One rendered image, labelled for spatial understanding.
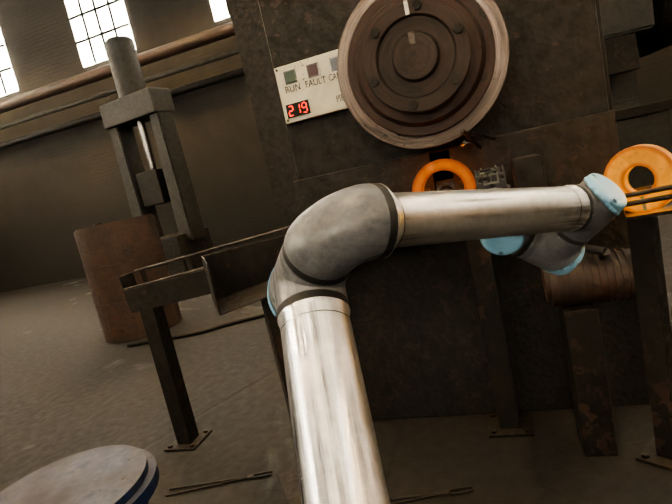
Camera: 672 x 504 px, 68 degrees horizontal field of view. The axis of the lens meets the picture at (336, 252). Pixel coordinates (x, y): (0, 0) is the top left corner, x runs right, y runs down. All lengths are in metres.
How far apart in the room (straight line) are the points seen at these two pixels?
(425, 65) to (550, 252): 0.58
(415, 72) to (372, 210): 0.73
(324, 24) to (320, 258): 1.12
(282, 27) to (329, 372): 1.30
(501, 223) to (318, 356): 0.38
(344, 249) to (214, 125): 8.00
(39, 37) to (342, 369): 10.37
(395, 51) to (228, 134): 7.23
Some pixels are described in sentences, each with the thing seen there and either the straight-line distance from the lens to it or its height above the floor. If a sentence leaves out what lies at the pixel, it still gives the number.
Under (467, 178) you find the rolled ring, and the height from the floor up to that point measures 0.77.
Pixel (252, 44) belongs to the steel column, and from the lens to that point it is 4.46.
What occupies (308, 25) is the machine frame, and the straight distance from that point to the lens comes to 1.73.
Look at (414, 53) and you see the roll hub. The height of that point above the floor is 1.12.
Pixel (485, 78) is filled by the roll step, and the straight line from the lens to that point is 1.44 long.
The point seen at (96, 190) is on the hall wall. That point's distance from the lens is 10.12.
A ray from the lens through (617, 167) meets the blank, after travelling 1.33.
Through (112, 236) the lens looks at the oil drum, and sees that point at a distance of 3.87.
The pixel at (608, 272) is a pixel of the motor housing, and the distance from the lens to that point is 1.36.
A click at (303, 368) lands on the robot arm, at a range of 0.70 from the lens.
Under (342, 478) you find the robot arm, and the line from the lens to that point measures 0.64.
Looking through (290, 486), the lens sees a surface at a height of 0.01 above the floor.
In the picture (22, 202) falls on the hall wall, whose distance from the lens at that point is 11.38.
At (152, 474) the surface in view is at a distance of 1.02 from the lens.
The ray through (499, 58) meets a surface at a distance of 1.47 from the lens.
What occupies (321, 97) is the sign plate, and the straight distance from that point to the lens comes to 1.66.
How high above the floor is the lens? 0.86
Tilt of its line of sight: 9 degrees down
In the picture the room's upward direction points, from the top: 12 degrees counter-clockwise
